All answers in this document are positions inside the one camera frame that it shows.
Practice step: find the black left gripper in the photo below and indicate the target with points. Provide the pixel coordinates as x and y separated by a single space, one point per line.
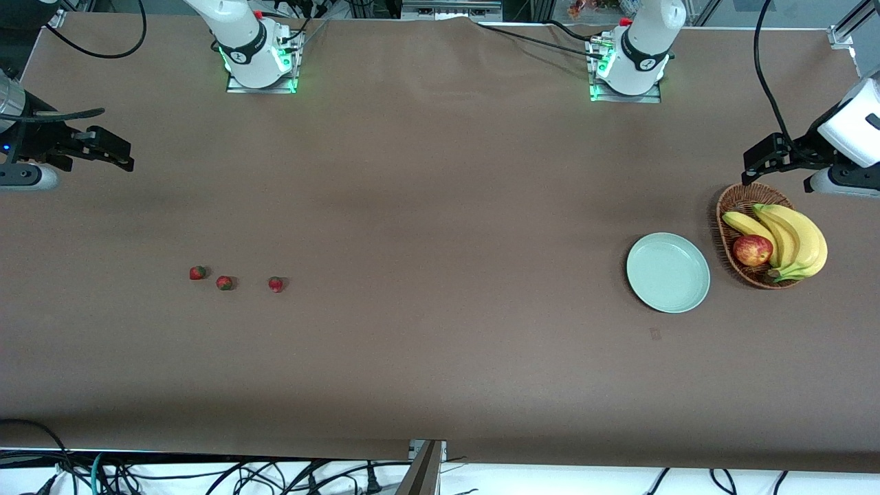
806 148

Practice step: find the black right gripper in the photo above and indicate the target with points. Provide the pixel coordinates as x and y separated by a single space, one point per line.
36 141

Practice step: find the red strawberry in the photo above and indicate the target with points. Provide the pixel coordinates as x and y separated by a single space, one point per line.
223 282
197 273
275 284

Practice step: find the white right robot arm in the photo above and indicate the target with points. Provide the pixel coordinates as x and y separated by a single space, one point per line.
240 41

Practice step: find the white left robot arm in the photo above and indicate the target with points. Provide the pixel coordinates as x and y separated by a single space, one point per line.
643 48

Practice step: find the pale green plate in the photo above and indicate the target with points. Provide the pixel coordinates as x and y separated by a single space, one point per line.
667 271

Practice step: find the brown wicker basket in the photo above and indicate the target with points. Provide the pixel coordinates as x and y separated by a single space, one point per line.
739 203

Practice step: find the yellow banana bunch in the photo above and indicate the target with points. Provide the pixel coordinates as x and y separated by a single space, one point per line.
801 240

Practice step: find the red apple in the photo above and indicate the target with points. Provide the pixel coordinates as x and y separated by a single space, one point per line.
752 250

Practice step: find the colourful toy pile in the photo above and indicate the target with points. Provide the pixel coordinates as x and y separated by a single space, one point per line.
581 8

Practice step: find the brown table cover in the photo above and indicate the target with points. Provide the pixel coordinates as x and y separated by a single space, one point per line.
440 371

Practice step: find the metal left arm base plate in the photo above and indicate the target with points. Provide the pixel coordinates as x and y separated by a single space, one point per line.
653 97

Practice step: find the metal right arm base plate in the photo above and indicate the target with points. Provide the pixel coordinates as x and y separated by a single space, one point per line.
237 88

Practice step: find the aluminium frame profile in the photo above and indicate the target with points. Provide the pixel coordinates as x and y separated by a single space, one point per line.
849 27

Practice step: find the metal rack frame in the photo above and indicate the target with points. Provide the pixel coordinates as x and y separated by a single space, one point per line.
450 9

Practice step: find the metal table post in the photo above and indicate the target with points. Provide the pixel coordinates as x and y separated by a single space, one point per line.
423 471

